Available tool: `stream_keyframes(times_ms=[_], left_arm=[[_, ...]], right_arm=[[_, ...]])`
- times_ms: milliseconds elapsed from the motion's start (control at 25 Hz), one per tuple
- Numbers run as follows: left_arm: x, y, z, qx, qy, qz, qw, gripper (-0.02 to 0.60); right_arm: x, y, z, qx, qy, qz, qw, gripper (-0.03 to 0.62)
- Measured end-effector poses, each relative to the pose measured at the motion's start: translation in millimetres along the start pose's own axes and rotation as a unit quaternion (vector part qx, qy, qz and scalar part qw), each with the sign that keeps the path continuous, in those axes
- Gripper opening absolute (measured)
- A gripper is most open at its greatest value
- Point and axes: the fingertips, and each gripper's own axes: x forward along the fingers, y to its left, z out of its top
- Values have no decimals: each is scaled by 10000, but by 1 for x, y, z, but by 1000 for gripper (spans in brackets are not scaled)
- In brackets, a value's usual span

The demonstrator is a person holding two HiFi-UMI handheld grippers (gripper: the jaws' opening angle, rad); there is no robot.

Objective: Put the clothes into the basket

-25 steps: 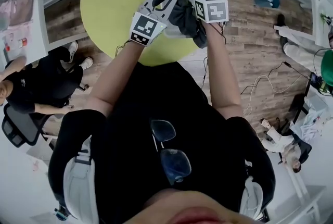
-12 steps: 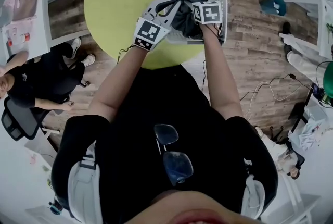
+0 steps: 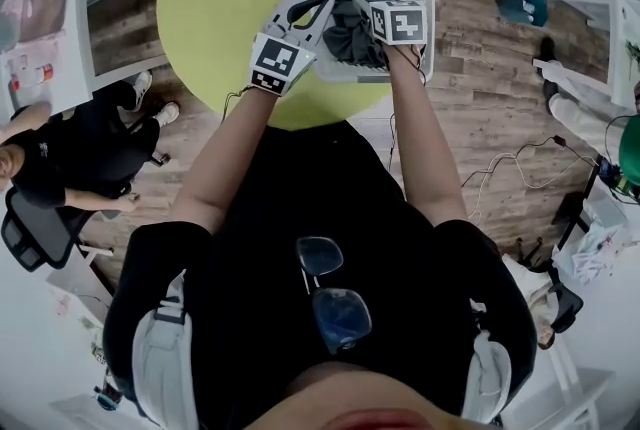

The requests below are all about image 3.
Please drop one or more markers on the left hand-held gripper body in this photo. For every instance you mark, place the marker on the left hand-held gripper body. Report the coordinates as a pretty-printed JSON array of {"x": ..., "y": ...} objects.
[{"x": 280, "y": 60}]

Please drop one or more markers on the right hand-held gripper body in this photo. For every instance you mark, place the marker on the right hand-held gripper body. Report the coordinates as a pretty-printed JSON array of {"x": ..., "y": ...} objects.
[{"x": 400, "y": 23}]

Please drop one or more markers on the person's left forearm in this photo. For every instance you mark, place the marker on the person's left forearm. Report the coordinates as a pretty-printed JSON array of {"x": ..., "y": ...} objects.
[{"x": 235, "y": 148}]

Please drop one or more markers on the person's right forearm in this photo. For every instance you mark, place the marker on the person's right forearm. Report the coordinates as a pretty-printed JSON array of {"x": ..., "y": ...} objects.
[{"x": 425, "y": 133}]

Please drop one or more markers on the round green table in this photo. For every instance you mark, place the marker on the round green table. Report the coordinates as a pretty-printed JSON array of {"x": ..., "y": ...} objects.
[{"x": 220, "y": 13}]

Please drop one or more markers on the teal cap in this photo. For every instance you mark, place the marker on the teal cap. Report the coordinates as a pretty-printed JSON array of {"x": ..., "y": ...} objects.
[{"x": 525, "y": 5}]

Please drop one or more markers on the person's black shirt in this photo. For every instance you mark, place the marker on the person's black shirt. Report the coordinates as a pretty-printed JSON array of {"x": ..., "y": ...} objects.
[{"x": 280, "y": 228}]

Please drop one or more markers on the white shelf unit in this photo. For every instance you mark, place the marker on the white shelf unit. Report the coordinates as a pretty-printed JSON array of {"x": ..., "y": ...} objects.
[{"x": 75, "y": 33}]

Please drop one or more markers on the red can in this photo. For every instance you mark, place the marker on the red can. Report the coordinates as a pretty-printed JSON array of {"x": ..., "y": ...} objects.
[{"x": 46, "y": 72}]

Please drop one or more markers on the black-framed glasses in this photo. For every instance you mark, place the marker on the black-framed glasses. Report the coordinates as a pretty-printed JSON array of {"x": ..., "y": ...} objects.
[{"x": 340, "y": 313}]

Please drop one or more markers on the green helmet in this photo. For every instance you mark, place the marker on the green helmet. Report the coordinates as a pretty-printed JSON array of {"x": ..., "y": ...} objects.
[{"x": 631, "y": 148}]

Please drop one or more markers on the black mesh office chair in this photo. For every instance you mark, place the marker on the black mesh office chair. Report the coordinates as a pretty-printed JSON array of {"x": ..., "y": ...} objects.
[{"x": 37, "y": 230}]

